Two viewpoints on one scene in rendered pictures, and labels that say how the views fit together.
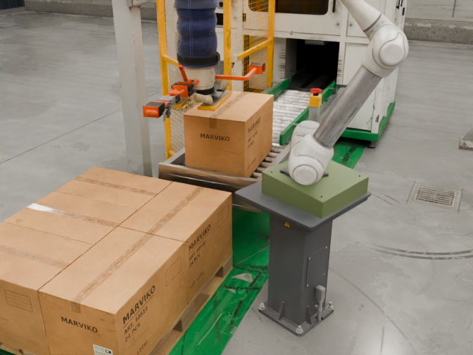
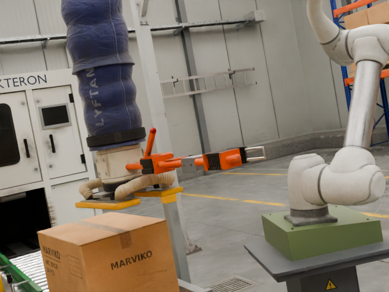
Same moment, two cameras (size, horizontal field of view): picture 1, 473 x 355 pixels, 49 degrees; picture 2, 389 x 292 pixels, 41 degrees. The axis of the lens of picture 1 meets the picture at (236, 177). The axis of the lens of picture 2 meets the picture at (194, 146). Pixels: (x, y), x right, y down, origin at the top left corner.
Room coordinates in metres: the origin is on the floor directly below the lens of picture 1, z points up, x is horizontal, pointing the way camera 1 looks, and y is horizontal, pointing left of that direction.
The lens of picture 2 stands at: (1.41, 1.59, 1.35)
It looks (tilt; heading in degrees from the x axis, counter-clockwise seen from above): 3 degrees down; 308
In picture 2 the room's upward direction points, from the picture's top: 10 degrees counter-clockwise
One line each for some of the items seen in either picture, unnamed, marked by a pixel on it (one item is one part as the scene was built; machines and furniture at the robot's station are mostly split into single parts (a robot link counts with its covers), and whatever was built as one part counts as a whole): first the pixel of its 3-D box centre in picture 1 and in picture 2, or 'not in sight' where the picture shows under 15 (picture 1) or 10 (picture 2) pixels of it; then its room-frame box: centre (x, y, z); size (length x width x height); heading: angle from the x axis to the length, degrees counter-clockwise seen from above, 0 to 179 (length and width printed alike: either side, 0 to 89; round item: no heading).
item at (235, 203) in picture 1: (208, 191); not in sight; (2.94, 0.18, 0.48); 0.70 x 0.03 x 0.15; 67
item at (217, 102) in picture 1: (215, 97); (147, 188); (2.81, 0.12, 1.12); 0.34 x 0.10 x 0.05; 165
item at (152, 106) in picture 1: (154, 109); (221, 159); (2.26, 0.37, 1.22); 0.08 x 0.07 x 0.05; 165
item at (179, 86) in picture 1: (182, 89); (157, 164); (2.60, 0.27, 1.22); 0.10 x 0.08 x 0.06; 75
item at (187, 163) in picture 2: (167, 102); (195, 163); (2.39, 0.33, 1.22); 0.07 x 0.07 x 0.04; 75
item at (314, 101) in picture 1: (310, 166); (183, 278); (3.27, -0.51, 0.50); 0.07 x 0.07 x 1.00; 67
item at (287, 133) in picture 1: (315, 109); not in sight; (4.24, -0.67, 0.60); 1.60 x 0.10 x 0.09; 157
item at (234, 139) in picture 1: (231, 133); (105, 267); (3.25, 0.04, 0.75); 0.60 x 0.40 x 0.40; 160
